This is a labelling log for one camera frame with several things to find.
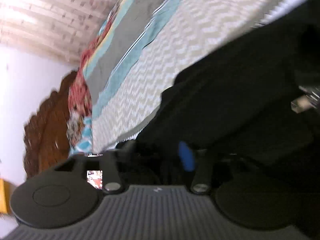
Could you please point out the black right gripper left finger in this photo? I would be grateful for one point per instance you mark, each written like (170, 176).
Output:
(110, 161)

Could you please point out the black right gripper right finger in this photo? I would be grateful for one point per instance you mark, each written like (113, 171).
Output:
(197, 167)

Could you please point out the black pants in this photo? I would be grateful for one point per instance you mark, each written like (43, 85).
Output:
(235, 105)

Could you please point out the smartphone with lit screen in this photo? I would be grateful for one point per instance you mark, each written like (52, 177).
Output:
(94, 174)

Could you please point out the teal white patterned pillow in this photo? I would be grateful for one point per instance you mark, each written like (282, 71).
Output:
(83, 137)

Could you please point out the red floral cloth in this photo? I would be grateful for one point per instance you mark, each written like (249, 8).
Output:
(79, 99)

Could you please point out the carved wooden headboard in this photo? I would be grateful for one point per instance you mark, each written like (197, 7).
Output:
(45, 138)

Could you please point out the blue patterned bedspread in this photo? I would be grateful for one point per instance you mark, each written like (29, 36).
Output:
(146, 48)

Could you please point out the leaf patterned curtain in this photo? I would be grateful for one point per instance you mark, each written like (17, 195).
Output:
(60, 29)

